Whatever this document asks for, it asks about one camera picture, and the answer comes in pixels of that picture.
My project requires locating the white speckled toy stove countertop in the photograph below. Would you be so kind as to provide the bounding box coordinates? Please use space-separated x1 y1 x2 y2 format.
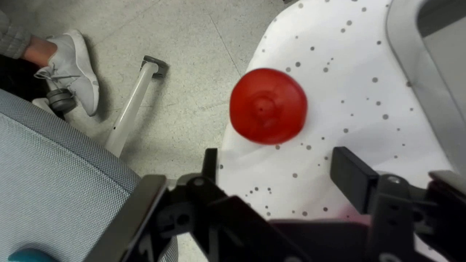
218 0 464 222

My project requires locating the white sneaker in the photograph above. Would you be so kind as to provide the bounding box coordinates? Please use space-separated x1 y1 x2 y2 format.
35 31 99 115

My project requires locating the person's grey trouser leg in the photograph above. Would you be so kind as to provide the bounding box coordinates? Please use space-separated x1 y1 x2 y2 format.
0 9 58 69

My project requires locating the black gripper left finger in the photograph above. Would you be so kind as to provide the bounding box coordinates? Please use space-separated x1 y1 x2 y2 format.
201 149 218 184

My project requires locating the red plush toy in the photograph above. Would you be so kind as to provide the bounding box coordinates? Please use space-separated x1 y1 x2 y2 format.
229 69 309 145

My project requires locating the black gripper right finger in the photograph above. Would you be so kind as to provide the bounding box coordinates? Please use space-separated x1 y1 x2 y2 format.
330 147 379 214

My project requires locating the grey office chair seat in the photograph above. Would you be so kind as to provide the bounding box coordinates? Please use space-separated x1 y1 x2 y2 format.
0 91 140 262

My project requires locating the grey toy sink basin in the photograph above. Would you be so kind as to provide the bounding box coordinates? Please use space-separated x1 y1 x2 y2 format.
386 0 466 174

